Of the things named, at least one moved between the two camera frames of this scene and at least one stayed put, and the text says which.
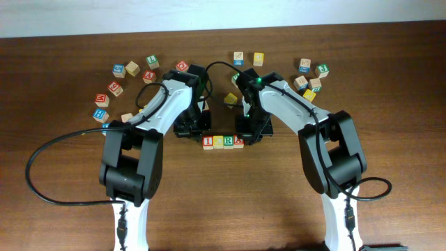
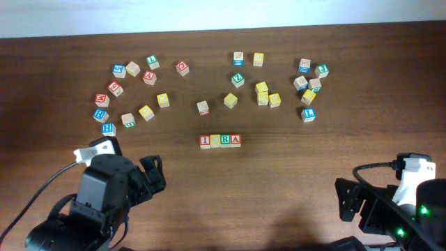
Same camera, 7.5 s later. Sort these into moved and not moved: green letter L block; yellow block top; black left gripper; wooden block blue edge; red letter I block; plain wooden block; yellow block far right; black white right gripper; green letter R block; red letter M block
Moved: green letter R block; black white right gripper; black left gripper
Not moved: yellow block far right; red letter I block; wooden block blue edge; green letter L block; red letter M block; yellow block top; plain wooden block
